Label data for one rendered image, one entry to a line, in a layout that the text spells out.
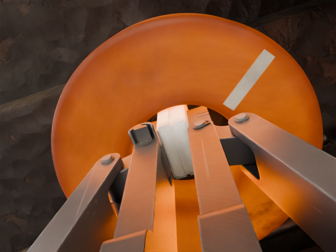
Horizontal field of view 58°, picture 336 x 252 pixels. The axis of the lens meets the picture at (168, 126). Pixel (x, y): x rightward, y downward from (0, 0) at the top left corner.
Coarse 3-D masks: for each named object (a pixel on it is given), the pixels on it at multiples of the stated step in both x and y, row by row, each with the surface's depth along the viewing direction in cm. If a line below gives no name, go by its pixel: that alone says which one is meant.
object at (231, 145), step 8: (192, 112) 17; (200, 112) 16; (192, 120) 16; (216, 128) 14; (224, 128) 14; (224, 136) 13; (232, 136) 13; (224, 144) 13; (232, 144) 13; (240, 144) 13; (224, 152) 13; (232, 152) 13; (240, 152) 13; (248, 152) 13; (232, 160) 13; (240, 160) 13; (248, 160) 13
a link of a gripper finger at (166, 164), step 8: (160, 144) 15; (128, 160) 14; (168, 168) 14; (120, 176) 13; (168, 176) 14; (112, 184) 13; (120, 184) 14; (112, 192) 14; (120, 192) 14; (112, 200) 14; (120, 200) 14
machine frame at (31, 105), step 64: (0, 0) 30; (64, 0) 30; (128, 0) 30; (192, 0) 30; (256, 0) 29; (320, 0) 26; (0, 64) 32; (64, 64) 32; (320, 64) 26; (0, 128) 29; (0, 192) 31
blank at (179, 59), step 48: (96, 48) 15; (144, 48) 15; (192, 48) 15; (240, 48) 15; (96, 96) 16; (144, 96) 16; (192, 96) 16; (240, 96) 16; (288, 96) 16; (96, 144) 17; (192, 192) 20; (240, 192) 18; (192, 240) 19
